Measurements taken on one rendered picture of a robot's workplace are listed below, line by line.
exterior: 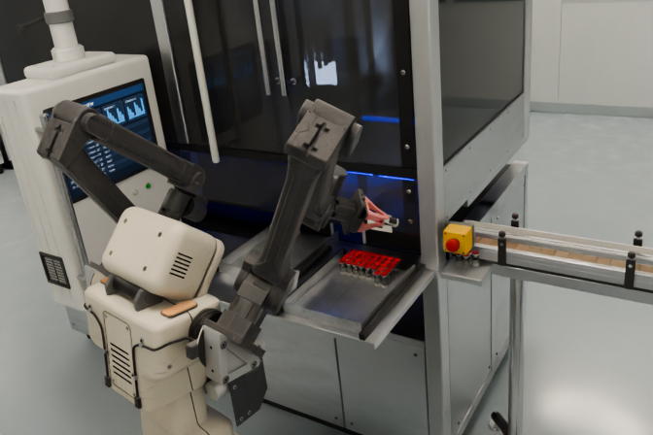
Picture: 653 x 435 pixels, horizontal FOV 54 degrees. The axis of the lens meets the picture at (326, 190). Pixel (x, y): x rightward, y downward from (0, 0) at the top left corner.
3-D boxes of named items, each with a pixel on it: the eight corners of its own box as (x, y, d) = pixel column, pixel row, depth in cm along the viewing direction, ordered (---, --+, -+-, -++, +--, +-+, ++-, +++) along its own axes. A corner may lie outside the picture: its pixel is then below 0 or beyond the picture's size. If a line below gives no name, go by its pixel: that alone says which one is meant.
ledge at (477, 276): (457, 257, 209) (457, 251, 208) (496, 264, 202) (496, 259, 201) (440, 278, 198) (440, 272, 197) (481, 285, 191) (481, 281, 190)
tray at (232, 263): (278, 228, 238) (277, 219, 236) (338, 239, 224) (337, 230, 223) (219, 271, 212) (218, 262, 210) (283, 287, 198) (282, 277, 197)
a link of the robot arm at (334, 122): (281, 123, 103) (337, 151, 101) (314, 89, 113) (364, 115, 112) (229, 297, 131) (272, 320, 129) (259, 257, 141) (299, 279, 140)
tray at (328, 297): (342, 258, 211) (342, 249, 210) (415, 274, 198) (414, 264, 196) (283, 312, 185) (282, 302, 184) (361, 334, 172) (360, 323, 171)
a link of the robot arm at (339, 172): (288, 214, 146) (321, 230, 145) (306, 170, 141) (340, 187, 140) (304, 197, 157) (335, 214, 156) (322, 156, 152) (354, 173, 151)
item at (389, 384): (202, 256, 414) (176, 126, 380) (524, 332, 308) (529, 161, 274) (75, 343, 337) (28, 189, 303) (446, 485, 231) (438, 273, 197)
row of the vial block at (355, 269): (342, 270, 204) (341, 257, 202) (393, 282, 194) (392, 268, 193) (338, 274, 202) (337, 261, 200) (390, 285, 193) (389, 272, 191)
